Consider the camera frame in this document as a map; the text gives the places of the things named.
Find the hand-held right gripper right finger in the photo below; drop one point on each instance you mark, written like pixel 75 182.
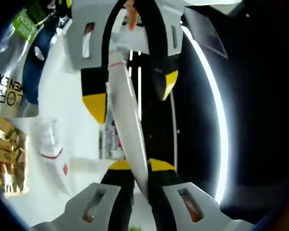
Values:
pixel 183 211

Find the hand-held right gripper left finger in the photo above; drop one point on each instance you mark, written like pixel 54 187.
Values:
pixel 91 209

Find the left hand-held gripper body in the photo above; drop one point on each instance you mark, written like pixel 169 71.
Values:
pixel 137 41

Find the white skincare tube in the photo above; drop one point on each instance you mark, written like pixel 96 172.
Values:
pixel 127 115

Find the white bottle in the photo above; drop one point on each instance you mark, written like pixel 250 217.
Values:
pixel 54 149

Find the silver green-label skincare sachet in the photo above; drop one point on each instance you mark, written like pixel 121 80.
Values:
pixel 9 72

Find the gold skincare sachet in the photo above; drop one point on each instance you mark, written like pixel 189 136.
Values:
pixel 7 149

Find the person's left hand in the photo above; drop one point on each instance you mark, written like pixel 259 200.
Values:
pixel 132 16

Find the potted green plant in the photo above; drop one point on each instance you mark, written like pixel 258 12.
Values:
pixel 136 228

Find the dark hanging ceiling panel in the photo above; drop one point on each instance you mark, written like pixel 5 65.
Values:
pixel 207 36

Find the long ceiling light strip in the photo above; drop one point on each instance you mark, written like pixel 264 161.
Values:
pixel 219 115

